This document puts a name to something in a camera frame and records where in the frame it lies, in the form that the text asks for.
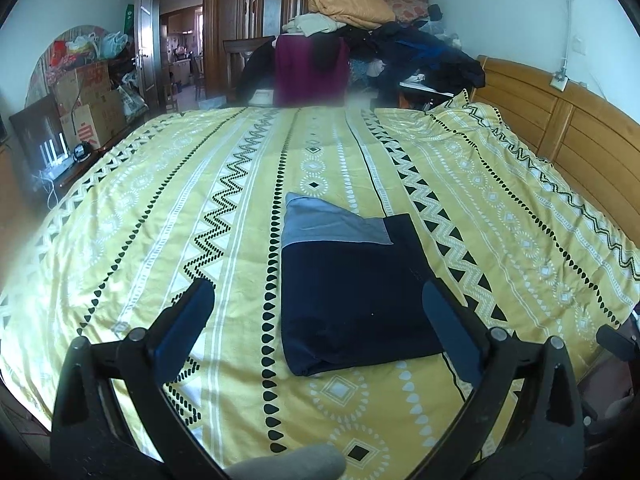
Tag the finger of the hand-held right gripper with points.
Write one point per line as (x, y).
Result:
(617, 342)

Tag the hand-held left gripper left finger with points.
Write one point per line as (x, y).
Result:
(182, 327)

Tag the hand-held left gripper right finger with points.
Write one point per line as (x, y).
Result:
(452, 332)

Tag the navy and grey small garment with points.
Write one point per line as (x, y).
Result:
(350, 300)

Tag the dark clothes pile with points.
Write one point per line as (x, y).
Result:
(430, 60)

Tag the yellow patterned blanket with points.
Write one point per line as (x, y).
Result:
(200, 210)

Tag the grey fabric lump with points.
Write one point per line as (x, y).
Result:
(295, 462)

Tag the small black dotted gadget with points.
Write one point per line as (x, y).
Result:
(82, 151)

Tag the wooden headboard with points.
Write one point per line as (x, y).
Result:
(590, 130)

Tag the white router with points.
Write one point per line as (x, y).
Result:
(55, 152)

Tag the red printed cardboard box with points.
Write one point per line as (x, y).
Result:
(92, 120)

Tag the black garment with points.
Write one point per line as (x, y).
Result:
(255, 75)

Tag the plain cardboard box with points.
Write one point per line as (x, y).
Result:
(82, 82)

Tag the maroon garment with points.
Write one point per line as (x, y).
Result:
(310, 72)

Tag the wooden door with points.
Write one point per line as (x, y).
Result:
(146, 35)

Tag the white plastic bags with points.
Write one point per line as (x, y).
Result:
(97, 45)

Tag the red patterned pillow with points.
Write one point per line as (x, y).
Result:
(410, 7)

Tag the folded orange blanket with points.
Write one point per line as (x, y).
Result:
(350, 5)

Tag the white wall socket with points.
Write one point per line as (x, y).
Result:
(558, 81)

